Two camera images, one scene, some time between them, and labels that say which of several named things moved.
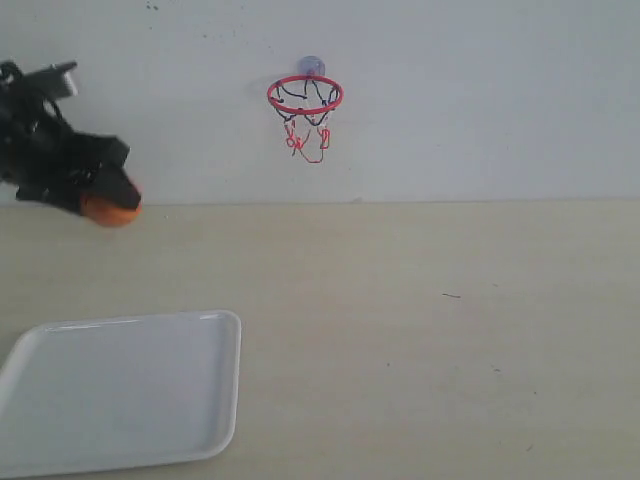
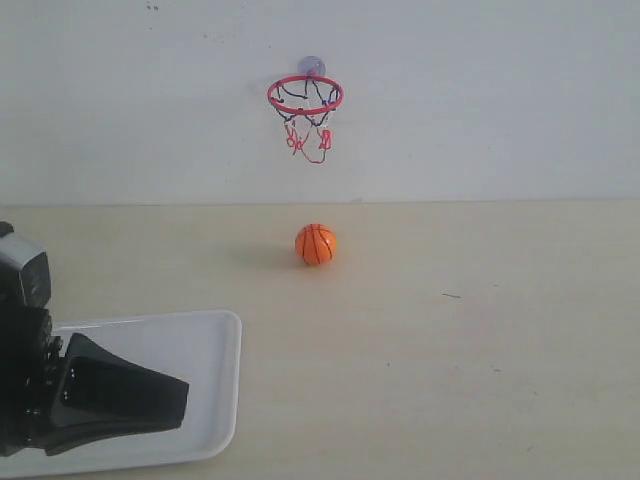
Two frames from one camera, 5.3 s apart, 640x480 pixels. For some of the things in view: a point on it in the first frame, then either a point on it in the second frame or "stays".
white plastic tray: [121, 393] stays
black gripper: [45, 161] to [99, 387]
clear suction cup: [311, 65] stays
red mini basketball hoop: [303, 102] stays
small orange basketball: [106, 214] to [315, 243]
